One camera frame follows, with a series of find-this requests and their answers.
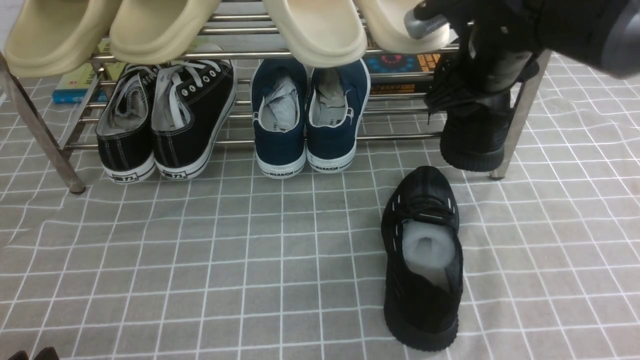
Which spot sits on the blue yellow book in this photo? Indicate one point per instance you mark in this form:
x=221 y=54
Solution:
x=73 y=86

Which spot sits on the beige slipper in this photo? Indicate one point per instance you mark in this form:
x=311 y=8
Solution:
x=54 y=37
x=151 y=32

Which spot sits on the stainless steel shoe rack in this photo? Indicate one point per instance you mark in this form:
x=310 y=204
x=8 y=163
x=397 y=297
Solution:
x=59 y=152

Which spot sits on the navy canvas sneaker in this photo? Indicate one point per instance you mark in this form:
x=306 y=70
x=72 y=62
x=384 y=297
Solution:
x=334 y=109
x=278 y=92

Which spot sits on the navy canvas sneaker right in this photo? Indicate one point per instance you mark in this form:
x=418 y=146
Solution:
x=334 y=109

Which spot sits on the black canvas sneaker right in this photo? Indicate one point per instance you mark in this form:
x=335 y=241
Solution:
x=192 y=100

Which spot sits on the cream slipper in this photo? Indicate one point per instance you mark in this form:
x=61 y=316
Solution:
x=385 y=22
x=319 y=33

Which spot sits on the navy canvas sneaker left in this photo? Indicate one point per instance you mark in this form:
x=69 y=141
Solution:
x=278 y=92

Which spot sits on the grey checkered floor cloth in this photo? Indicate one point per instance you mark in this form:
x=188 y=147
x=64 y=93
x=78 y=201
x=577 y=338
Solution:
x=237 y=266

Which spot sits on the cream slipper far right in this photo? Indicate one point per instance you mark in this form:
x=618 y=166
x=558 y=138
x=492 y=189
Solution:
x=385 y=22

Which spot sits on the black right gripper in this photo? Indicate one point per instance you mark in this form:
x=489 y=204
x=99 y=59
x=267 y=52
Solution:
x=502 y=47

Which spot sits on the black canvas sneaker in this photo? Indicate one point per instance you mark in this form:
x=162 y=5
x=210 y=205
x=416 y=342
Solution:
x=192 y=100
x=123 y=130

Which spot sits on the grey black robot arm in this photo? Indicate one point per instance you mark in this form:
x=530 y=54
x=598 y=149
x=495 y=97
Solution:
x=601 y=34

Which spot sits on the black knit sneaker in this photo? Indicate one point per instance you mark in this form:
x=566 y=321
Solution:
x=424 y=268
x=475 y=93

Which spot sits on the dark colourful book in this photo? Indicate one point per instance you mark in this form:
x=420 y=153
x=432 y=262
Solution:
x=400 y=70

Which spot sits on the beige slipper far left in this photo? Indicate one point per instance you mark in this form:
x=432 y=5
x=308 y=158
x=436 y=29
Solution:
x=54 y=37

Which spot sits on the black canvas sneaker left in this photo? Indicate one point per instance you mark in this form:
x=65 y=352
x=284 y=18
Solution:
x=123 y=130

